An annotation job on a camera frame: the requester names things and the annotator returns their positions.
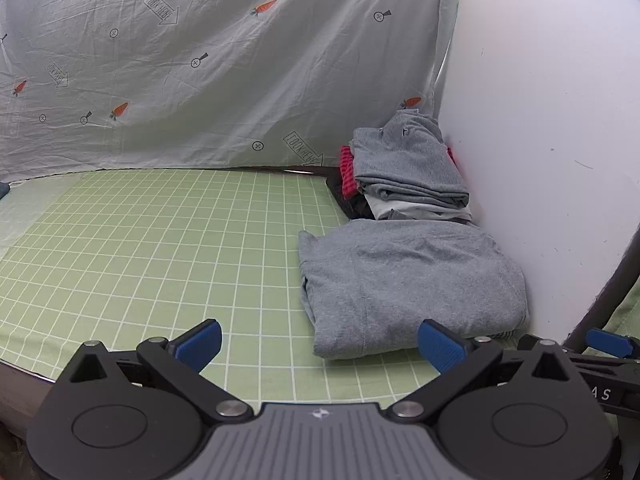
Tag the black garment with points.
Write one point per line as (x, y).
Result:
(352, 202)

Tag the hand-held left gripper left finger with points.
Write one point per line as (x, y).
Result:
(200, 345)

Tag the grey zip hoodie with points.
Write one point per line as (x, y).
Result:
(410, 280)

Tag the blue denim jeans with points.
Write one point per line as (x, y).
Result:
(4, 191)

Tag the white carrot-print hanging sheet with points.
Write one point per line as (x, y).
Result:
(225, 70)

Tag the grey folded garment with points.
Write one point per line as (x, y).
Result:
(405, 160)

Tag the green checked bed sheet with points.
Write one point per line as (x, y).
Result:
(175, 250)

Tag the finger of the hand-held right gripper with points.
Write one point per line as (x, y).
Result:
(612, 342)

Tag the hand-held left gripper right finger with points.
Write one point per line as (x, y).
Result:
(439, 347)

